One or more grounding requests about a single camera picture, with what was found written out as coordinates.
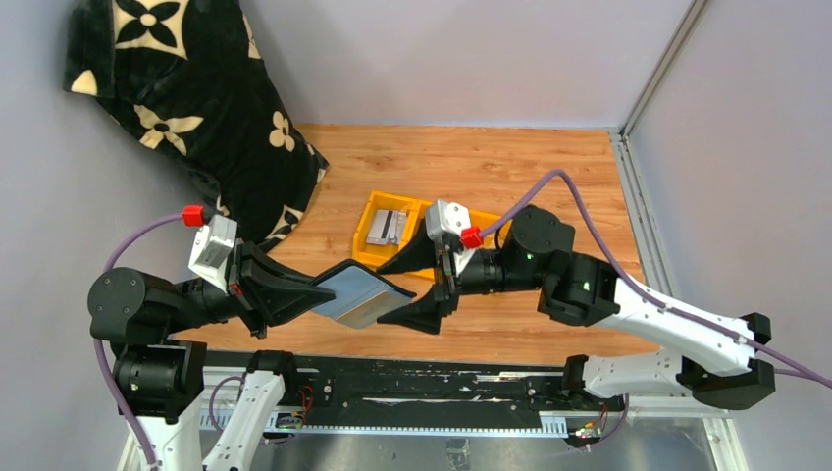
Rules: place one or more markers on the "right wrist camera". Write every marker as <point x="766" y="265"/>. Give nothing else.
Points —
<point x="445" y="223"/>

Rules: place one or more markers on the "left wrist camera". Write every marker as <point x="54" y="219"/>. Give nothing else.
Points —
<point x="212" y="246"/>

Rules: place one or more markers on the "left yellow bin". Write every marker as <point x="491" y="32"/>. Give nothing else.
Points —
<point x="376" y="255"/>

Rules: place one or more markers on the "black floral blanket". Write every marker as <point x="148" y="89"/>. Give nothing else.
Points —
<point x="185" y="79"/>

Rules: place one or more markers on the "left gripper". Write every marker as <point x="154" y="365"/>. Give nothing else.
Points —
<point x="240" y="289"/>

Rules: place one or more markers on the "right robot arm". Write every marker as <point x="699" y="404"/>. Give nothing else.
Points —
<point x="707" y="357"/>

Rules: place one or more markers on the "aluminium frame post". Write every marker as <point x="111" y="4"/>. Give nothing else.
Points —
<point x="669" y="56"/>

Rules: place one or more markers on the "silver cards stack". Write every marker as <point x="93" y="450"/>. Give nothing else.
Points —
<point x="387" y="227"/>

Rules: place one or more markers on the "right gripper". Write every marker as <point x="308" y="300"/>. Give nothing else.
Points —
<point x="443" y="282"/>

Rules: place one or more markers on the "right yellow bin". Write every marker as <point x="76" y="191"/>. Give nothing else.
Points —
<point x="491" y="221"/>

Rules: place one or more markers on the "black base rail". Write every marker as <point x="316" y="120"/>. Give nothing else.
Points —
<point x="371" y="394"/>

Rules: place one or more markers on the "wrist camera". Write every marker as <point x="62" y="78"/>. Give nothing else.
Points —
<point x="445" y="223"/>
<point x="212" y="246"/>

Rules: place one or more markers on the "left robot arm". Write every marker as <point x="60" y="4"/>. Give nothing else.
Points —
<point x="158" y="380"/>

